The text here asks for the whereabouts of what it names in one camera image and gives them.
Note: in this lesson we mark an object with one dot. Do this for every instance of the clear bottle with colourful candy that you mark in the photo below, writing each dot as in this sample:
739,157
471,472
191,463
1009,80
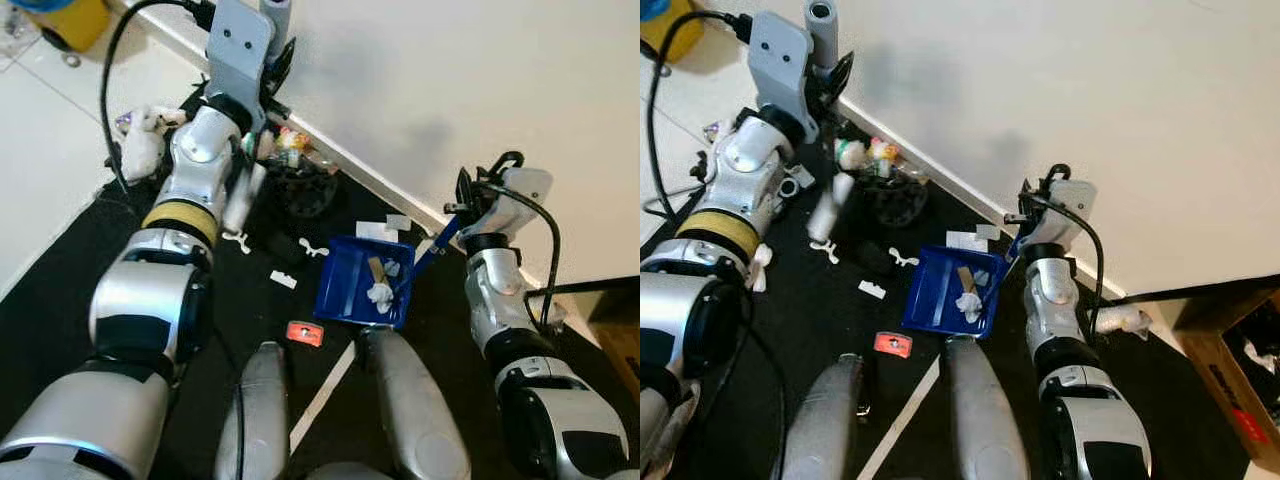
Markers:
295,140
885,150

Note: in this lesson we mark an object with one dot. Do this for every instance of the white bottle with green band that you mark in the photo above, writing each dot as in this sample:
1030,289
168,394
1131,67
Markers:
850,155
255,145

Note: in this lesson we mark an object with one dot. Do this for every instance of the small red card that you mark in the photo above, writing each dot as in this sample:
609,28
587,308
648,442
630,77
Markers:
892,345
305,333

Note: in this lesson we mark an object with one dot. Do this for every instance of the grey right robot leg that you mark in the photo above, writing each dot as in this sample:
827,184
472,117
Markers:
410,410
985,420

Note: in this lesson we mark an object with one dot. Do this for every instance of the crumpled white tissue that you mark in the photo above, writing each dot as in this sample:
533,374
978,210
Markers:
380,297
968,307

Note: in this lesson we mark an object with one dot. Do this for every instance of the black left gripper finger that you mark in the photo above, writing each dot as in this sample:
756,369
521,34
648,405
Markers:
838,78
283,68

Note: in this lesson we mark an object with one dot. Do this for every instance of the white floor tape strip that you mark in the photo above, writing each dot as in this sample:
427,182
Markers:
322,400
899,420

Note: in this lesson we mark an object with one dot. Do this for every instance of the black floor mat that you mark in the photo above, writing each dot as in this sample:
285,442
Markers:
1150,400
60,300

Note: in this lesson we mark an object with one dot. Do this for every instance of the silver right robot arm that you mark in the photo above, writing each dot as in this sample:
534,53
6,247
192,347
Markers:
1060,300
495,285

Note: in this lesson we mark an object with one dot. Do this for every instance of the brown cardboard strip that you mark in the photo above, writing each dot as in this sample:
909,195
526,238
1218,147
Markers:
377,272
965,280

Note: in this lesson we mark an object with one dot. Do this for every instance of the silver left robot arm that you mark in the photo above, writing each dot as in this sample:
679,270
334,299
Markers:
150,300
680,300

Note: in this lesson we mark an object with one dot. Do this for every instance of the crumpled clear plastic cup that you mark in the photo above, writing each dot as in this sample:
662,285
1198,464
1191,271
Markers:
1120,320
555,310

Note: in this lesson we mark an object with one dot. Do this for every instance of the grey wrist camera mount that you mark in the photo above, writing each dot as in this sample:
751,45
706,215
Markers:
782,50
1072,205
240,45
525,195

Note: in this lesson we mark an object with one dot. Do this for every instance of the small white rectangular piece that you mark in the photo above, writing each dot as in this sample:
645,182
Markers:
284,279
872,290

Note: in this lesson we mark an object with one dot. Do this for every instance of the white paper slip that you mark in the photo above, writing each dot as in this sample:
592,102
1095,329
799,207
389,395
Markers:
385,228
970,240

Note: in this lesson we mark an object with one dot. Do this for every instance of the brown cardboard box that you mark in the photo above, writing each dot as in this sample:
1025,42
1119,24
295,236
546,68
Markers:
620,340
1230,360

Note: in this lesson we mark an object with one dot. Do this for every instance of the grey left robot leg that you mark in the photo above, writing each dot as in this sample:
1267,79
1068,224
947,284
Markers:
255,420
825,430

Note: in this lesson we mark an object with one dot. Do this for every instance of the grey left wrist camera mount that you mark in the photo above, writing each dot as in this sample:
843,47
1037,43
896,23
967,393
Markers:
240,45
782,50

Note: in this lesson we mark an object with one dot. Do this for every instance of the grey robot leg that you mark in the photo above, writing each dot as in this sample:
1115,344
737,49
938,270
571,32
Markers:
255,420
985,420
410,410
825,430

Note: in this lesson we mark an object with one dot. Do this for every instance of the small white plastic hook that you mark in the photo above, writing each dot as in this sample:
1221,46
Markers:
903,258
313,248
825,250
236,242

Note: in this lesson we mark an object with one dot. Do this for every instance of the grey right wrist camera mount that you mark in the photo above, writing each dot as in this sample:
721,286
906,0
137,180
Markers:
525,195
1072,205

